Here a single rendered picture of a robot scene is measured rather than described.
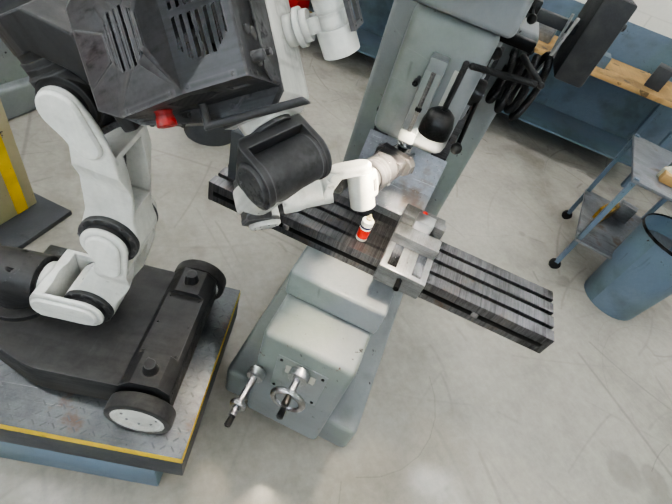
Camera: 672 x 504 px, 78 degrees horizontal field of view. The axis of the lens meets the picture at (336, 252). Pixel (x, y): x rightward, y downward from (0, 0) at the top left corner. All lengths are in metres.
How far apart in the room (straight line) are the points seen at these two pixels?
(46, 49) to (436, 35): 0.75
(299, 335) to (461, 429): 1.18
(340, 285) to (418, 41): 0.73
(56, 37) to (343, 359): 1.04
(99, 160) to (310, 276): 0.69
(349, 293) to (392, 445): 0.96
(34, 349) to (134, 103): 1.00
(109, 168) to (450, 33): 0.77
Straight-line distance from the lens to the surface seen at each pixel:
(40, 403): 1.65
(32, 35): 0.91
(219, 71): 0.61
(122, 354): 1.48
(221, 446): 1.94
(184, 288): 1.54
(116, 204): 1.07
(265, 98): 0.70
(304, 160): 0.73
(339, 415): 1.83
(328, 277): 1.35
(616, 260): 3.32
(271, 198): 0.70
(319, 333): 1.36
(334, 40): 0.76
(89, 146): 0.94
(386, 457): 2.07
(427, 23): 1.04
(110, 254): 1.13
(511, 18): 0.99
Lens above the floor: 1.85
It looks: 45 degrees down
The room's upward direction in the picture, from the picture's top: 21 degrees clockwise
